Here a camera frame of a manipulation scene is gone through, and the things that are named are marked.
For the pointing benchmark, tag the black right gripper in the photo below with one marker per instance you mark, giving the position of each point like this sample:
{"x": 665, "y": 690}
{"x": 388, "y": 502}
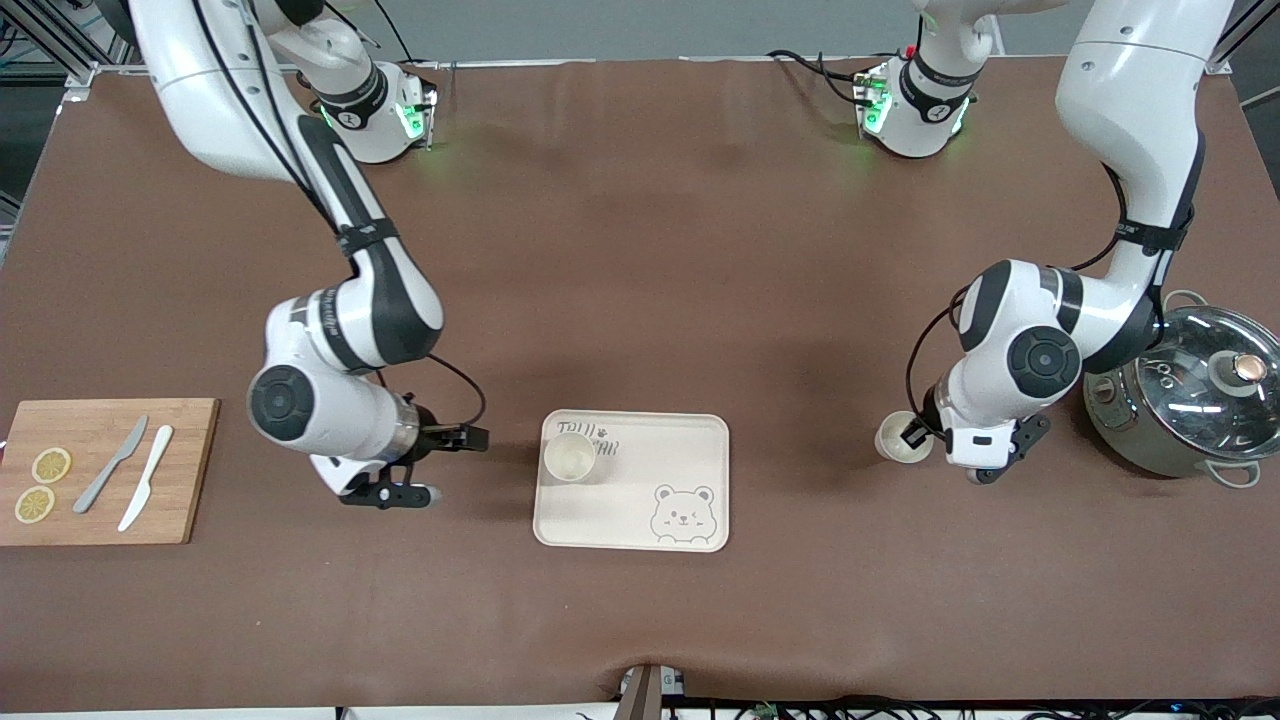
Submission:
{"x": 432, "y": 434}

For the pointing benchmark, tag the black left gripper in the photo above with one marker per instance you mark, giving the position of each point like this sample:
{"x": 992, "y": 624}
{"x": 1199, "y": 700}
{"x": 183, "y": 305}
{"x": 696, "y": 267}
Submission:
{"x": 931, "y": 412}

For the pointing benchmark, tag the white IKEA cup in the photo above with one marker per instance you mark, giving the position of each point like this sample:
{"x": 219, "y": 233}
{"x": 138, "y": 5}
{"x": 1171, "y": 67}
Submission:
{"x": 569, "y": 457}
{"x": 890, "y": 440}

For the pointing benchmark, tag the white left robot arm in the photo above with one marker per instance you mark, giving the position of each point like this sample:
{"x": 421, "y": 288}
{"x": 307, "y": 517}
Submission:
{"x": 1130, "y": 90}

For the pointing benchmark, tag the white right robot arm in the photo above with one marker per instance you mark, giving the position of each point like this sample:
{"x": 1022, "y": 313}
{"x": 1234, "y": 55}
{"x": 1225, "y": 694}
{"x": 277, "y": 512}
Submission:
{"x": 330, "y": 400}

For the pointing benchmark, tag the cream tray with bear print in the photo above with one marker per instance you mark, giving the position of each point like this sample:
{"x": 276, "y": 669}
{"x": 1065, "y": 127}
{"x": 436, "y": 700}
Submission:
{"x": 620, "y": 515}

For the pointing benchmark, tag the grey-green cooking pot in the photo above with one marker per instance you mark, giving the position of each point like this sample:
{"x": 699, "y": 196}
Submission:
{"x": 1150, "y": 450}

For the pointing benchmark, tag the brown table mat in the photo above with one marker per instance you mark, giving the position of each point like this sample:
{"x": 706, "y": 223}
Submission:
{"x": 640, "y": 250}

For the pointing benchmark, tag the wooden cutting board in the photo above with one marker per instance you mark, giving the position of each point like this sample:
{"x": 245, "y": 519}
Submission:
{"x": 190, "y": 450}

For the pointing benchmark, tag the glass pot lid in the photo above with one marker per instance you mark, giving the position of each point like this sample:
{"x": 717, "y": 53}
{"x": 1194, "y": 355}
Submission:
{"x": 1190, "y": 400}

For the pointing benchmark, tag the white plastic knife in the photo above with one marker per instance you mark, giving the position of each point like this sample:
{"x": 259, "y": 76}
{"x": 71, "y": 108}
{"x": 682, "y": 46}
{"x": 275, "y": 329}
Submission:
{"x": 145, "y": 478}

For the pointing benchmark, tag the grey plastic knife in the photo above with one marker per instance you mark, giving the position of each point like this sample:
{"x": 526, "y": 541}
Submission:
{"x": 110, "y": 465}

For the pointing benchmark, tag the lemon slice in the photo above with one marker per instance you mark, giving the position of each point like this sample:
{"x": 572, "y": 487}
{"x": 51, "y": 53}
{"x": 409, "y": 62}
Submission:
{"x": 34, "y": 504}
{"x": 51, "y": 465}

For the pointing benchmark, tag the grey metal post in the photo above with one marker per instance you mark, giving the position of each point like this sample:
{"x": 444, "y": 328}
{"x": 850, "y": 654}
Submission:
{"x": 645, "y": 700}

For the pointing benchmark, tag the aluminium frame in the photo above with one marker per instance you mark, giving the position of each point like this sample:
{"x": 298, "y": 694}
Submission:
{"x": 85, "y": 72}

